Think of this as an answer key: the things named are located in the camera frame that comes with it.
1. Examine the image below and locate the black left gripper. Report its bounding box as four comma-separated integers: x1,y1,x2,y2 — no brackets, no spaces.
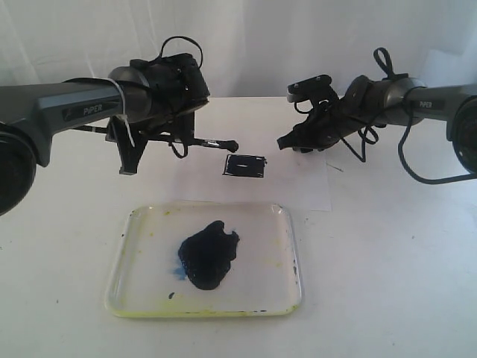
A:
106,53,210,175

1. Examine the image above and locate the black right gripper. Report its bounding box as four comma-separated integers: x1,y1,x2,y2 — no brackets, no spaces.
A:
277,100,376,153

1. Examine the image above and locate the black paintbrush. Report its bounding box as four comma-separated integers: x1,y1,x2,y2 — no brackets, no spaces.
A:
75,125,239,153

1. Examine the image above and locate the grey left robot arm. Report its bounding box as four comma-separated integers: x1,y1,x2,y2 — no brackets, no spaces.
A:
1,53,209,213

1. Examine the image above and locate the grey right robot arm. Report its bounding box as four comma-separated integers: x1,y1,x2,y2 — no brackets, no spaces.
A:
277,74,476,178

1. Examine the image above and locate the clear plastic paint tray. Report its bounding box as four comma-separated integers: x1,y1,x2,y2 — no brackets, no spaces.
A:
105,201,303,318

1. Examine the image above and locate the dark blue paint blob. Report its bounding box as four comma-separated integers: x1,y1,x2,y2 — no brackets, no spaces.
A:
177,220,240,291

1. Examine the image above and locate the white zip tie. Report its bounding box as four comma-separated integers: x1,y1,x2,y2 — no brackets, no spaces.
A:
106,78,136,148

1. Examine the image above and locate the white paper with square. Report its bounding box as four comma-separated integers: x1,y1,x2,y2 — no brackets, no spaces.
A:
162,130,331,211

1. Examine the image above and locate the white backdrop curtain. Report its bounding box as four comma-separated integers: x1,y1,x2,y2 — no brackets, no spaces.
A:
1,1,476,97

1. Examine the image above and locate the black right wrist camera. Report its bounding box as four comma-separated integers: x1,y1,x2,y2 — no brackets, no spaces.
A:
287,75,339,114

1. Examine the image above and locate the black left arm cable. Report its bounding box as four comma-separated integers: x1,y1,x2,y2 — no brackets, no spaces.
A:
159,35,204,158

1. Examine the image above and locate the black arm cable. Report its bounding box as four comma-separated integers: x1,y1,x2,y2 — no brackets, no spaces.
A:
159,35,204,158
294,46,477,186

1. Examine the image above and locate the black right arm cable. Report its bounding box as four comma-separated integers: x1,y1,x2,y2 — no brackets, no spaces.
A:
294,46,477,186

